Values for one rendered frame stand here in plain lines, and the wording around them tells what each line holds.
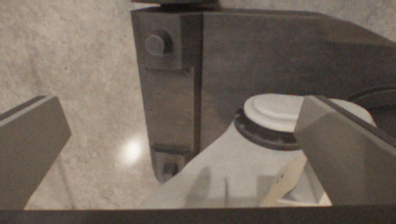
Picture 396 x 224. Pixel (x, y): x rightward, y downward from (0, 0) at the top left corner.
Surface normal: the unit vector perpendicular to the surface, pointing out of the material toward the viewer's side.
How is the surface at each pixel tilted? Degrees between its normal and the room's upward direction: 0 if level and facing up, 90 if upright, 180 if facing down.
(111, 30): 0
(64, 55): 0
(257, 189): 90
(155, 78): 0
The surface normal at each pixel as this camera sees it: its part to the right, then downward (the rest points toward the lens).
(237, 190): 0.01, -0.86
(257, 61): -0.18, 0.51
